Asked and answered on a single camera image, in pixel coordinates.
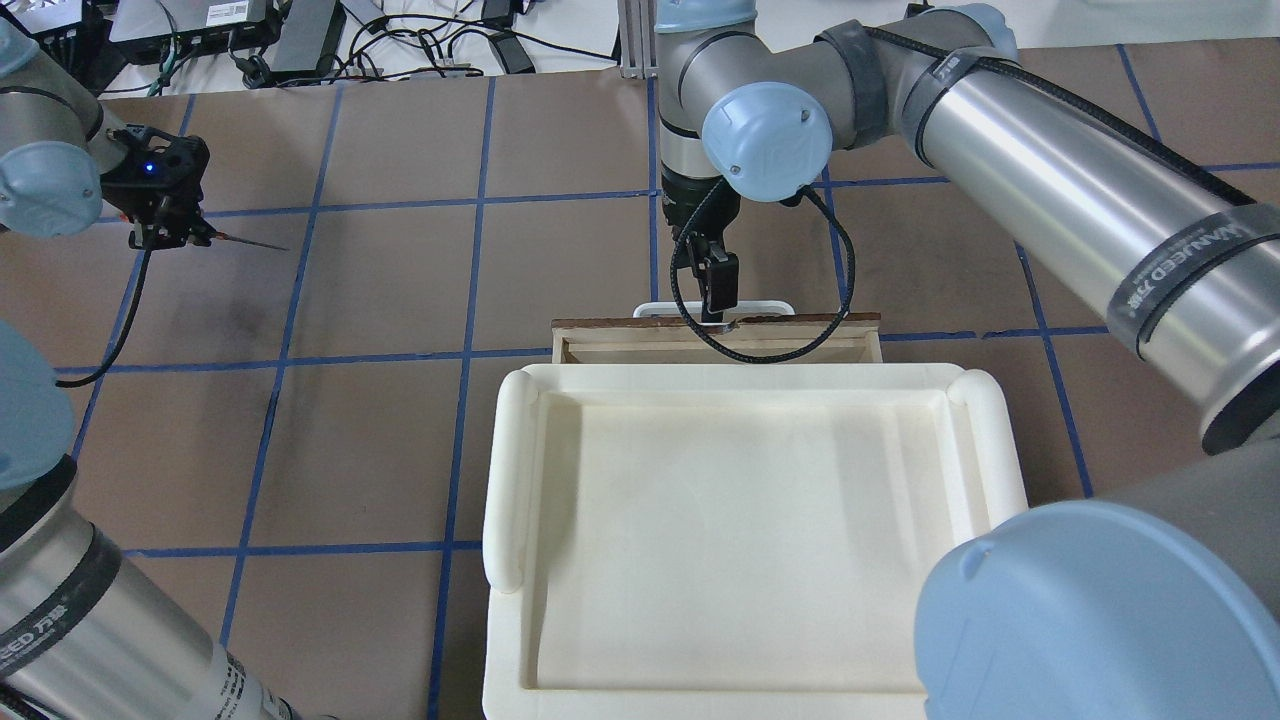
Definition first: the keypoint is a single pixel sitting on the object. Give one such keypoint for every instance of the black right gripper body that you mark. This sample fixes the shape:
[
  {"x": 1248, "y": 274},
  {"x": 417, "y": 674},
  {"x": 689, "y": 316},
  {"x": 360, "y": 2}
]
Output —
[{"x": 692, "y": 201}]

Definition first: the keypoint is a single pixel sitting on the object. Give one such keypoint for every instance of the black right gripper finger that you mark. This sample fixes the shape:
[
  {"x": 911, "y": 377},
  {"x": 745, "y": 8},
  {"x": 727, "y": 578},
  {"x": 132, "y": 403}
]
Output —
[{"x": 719, "y": 283}]

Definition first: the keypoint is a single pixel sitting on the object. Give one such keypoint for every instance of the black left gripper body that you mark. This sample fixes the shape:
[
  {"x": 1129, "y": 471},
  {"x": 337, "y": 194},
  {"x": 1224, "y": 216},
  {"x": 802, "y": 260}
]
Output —
[{"x": 137, "y": 189}]

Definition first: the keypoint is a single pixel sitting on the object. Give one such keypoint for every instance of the light wooden drawer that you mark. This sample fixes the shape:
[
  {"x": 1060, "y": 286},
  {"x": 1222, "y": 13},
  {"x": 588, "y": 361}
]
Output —
[{"x": 656, "y": 334}]

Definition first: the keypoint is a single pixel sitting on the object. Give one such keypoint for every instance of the orange grey handled scissors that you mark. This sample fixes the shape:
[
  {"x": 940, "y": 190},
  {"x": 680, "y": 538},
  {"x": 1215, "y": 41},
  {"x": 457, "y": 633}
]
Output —
[{"x": 225, "y": 237}]

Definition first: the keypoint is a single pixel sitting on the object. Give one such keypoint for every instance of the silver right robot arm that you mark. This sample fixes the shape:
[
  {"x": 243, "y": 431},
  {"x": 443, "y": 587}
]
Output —
[{"x": 1000, "y": 300}]

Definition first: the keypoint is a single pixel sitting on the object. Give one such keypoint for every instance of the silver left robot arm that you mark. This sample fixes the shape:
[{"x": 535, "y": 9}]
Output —
[{"x": 86, "y": 635}]

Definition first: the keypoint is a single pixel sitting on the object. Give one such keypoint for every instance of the brown paper table mat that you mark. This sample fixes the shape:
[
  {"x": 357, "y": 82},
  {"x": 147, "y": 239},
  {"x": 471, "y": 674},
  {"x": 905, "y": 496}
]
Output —
[{"x": 370, "y": 336}]

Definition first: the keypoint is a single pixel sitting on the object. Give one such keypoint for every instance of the large black power brick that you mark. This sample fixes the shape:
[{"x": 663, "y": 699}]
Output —
[{"x": 307, "y": 46}]

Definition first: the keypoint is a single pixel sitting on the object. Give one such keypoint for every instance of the white plastic tray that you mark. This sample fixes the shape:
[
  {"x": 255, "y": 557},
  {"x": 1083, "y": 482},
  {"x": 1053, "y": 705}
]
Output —
[{"x": 729, "y": 542}]

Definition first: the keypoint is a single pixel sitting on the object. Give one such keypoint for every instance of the aluminium frame post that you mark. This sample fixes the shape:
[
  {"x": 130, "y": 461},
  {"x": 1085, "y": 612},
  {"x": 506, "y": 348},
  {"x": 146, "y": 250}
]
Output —
[{"x": 638, "y": 56}]

